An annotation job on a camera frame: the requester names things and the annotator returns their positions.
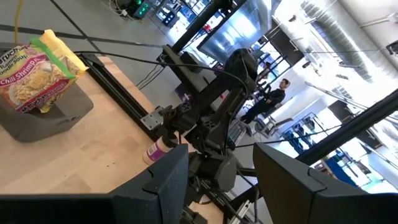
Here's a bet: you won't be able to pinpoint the grey office chair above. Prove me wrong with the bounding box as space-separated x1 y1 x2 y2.
254 105 295 138

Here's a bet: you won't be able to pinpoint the black computer green lights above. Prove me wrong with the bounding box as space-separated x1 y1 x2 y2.
124 0 154 18

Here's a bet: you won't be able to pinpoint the purple label bottle black cap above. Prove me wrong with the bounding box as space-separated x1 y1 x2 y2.
142 135 180 166

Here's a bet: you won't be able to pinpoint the black backlit keyboard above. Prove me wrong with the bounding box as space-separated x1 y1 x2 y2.
226 119 247 152

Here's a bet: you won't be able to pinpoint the person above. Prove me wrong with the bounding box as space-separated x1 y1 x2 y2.
239 78 292 125

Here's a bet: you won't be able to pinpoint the grey side desk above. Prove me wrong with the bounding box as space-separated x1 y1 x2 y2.
160 43 224 97

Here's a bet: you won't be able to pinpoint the pink green ramen packet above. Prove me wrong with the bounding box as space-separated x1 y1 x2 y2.
0 37 78 114

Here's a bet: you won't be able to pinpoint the yellow cable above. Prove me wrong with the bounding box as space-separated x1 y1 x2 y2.
14 0 25 44

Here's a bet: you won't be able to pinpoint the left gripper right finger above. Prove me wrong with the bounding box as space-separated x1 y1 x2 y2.
252 142 328 224

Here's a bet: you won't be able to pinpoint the yellow ramen packet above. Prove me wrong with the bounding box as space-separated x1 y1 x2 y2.
39 29 90 114

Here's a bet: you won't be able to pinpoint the grey plastic bin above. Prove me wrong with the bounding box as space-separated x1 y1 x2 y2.
0 42 95 143

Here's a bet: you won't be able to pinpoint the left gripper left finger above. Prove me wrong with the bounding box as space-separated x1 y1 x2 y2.
111 144 190 224

